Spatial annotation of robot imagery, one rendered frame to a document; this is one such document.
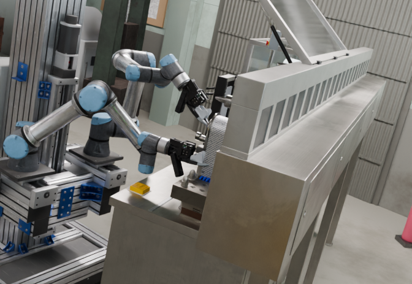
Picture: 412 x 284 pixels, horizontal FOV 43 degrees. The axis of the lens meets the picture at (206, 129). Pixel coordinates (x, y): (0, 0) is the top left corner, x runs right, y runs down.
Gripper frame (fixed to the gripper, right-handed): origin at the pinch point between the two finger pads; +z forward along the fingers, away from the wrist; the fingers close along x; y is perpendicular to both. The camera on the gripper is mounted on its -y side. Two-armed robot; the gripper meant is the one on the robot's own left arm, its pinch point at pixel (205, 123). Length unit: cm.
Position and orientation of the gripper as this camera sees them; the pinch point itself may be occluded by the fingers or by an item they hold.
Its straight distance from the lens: 239.3
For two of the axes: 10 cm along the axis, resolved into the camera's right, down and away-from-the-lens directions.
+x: 3.8, -1.7, 9.1
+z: 5.6, 8.3, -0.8
